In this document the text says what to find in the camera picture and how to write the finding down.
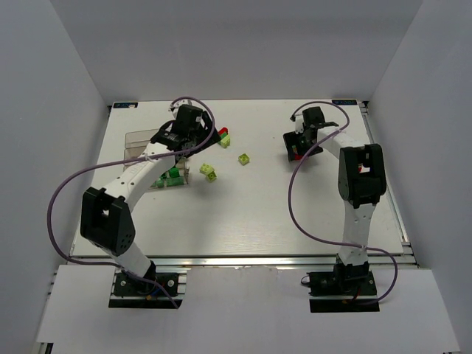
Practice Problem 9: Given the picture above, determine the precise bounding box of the red green yellow lego stack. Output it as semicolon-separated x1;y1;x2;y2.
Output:
218;127;231;148

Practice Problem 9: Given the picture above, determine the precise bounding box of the green L-shaped lego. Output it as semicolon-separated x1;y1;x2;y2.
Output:
151;176;166;188

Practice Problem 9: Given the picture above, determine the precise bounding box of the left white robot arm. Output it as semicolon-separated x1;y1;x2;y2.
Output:
80;104;218;288

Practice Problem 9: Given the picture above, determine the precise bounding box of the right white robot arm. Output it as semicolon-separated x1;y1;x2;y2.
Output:
283;106;386;285

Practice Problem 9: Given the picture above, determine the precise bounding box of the lime lego brick upper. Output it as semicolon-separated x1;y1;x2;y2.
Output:
199;164;214;176

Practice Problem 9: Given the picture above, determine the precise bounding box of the lime lego brick lower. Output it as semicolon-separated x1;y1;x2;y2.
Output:
206;171;217;182

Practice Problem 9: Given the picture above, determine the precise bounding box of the right blue corner label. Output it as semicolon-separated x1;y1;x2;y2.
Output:
331;99;358;105

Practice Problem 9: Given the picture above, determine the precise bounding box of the blue corner label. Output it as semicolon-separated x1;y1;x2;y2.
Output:
112;102;138;109
331;99;358;105

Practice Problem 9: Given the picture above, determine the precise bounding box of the lime square lego brick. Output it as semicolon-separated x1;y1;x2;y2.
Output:
238;153;250;165

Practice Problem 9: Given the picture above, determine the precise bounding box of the clear three-slot container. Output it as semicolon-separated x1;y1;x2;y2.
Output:
123;127;192;189

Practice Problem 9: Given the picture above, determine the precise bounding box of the left blue corner label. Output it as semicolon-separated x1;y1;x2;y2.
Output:
112;102;138;109

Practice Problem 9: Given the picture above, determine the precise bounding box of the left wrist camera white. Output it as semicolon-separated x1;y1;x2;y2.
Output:
169;103;181;112

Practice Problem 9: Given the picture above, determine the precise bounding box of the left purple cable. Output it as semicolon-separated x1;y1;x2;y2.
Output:
48;96;217;309

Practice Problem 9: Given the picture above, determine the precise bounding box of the purple cable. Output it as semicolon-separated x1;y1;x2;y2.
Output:
287;101;399;304
48;96;217;309

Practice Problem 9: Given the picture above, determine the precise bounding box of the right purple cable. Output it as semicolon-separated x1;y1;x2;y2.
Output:
287;101;399;304

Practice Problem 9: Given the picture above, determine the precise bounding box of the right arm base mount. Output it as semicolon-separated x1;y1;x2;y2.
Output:
300;271;380;313

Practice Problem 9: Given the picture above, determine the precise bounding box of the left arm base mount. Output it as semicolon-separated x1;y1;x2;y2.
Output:
108;272;186;309

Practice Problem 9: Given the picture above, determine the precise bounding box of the aluminium table frame rail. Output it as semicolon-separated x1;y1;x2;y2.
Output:
78;254;417;267

